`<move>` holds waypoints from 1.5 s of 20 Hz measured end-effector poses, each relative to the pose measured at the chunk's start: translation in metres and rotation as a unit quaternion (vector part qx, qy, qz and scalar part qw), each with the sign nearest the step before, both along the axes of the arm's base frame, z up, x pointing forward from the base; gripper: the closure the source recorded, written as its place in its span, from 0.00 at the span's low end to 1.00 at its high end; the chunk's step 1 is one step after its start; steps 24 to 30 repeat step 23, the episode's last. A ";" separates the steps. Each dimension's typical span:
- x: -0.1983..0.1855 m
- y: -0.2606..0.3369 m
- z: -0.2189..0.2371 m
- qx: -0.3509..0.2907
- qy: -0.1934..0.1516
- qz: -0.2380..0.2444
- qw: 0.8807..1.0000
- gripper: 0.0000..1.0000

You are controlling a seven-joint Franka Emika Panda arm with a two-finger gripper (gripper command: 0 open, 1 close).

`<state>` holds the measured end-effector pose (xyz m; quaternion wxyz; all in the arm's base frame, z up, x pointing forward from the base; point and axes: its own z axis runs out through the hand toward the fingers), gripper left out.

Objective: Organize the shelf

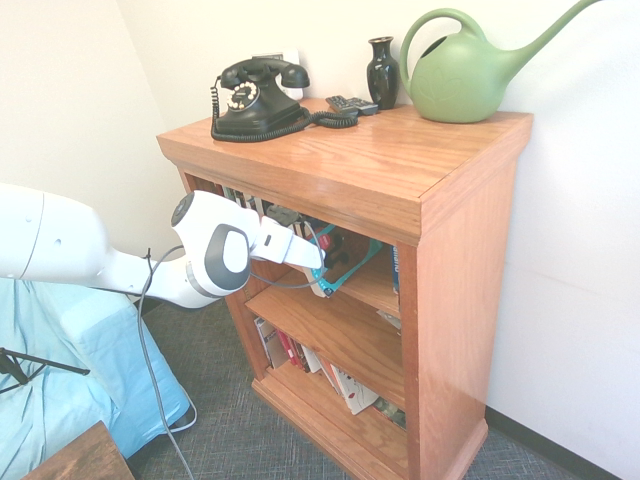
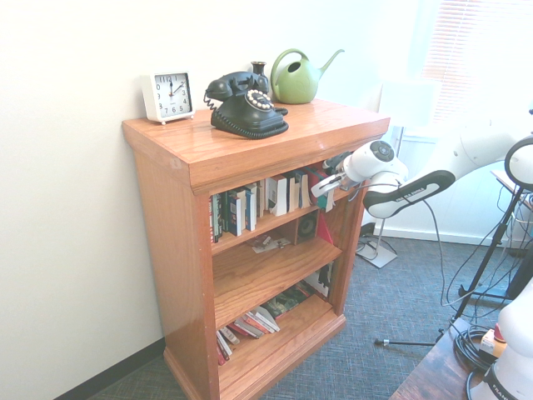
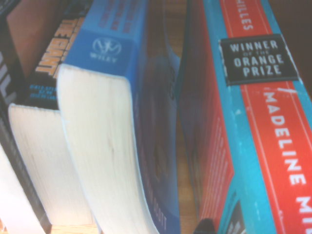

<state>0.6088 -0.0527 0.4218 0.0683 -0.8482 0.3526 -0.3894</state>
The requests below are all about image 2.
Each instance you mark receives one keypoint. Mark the white black picture book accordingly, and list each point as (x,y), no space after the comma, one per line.
(320,281)

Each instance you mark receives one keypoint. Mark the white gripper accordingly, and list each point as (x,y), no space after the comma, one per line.
(322,189)

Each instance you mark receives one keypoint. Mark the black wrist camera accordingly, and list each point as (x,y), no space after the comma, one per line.
(335,164)

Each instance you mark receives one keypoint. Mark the blue cover book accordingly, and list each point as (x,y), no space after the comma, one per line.
(304,189)

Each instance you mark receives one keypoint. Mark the dark green spine book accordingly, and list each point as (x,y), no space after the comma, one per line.
(221,214)

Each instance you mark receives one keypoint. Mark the white window blinds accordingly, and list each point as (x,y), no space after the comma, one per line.
(479,54)

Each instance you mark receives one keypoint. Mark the white grey spine book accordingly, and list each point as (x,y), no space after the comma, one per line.
(222,352)

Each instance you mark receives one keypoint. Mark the black glossy vase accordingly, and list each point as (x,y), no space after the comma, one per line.
(259,68)

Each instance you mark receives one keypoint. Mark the red leaning book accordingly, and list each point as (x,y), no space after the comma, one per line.
(325,233)

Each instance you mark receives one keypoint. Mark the wooden bookshelf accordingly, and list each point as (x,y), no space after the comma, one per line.
(175,250)

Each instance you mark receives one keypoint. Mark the black rotary telephone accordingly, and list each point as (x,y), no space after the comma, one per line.
(245,116)

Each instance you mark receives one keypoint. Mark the small wooden speaker box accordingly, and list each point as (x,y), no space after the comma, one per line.
(308,227)

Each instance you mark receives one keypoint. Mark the leaning books bottom shelf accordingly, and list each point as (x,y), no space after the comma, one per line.
(266,318)

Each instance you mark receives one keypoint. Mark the yellow red emergency stop button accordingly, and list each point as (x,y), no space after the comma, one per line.
(493,341)

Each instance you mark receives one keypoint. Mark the upright paperback book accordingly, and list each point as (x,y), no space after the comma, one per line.
(261,200)
(278,196)
(251,210)
(244,208)
(293,193)
(235,214)

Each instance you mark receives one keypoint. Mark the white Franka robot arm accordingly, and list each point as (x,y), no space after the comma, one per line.
(375,166)

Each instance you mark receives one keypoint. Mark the black tripod stand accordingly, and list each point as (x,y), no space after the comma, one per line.
(485,262)
(404,342)

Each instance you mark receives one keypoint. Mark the teal and orange paperback book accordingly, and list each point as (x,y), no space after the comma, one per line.
(325,204)

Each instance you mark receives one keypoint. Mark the white panel on stand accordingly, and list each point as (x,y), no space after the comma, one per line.
(408,102)

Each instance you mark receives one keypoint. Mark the white square clock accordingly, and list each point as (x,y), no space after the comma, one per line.
(170,96)

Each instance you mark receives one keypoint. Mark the dark green flat book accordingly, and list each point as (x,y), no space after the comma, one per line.
(287,302)

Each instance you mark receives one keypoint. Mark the loose photo cards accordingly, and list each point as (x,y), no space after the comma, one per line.
(270,243)

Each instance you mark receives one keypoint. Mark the dark wooden table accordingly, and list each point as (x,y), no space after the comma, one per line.
(433,366)

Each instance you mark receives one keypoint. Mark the green plastic watering can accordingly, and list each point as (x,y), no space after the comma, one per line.
(295,85)

